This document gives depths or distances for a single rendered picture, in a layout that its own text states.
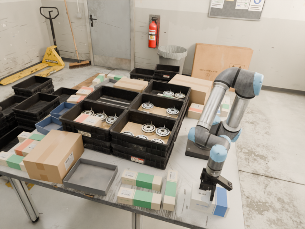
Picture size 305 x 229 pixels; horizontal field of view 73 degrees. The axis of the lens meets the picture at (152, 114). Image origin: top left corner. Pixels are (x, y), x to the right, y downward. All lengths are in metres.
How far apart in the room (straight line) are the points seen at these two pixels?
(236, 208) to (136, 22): 3.93
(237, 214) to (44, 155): 1.17
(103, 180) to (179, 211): 0.50
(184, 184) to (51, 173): 0.80
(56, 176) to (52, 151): 0.15
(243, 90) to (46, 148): 1.22
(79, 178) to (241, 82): 1.11
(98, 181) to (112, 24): 3.82
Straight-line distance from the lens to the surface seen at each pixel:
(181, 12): 4.34
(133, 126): 1.56
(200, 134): 1.11
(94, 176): 1.41
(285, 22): 4.49
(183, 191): 1.34
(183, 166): 1.47
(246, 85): 1.21
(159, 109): 1.78
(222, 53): 4.27
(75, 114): 1.71
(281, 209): 2.47
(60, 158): 1.35
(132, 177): 1.30
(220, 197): 1.26
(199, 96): 2.05
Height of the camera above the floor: 1.76
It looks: 33 degrees down
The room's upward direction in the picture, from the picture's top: 3 degrees clockwise
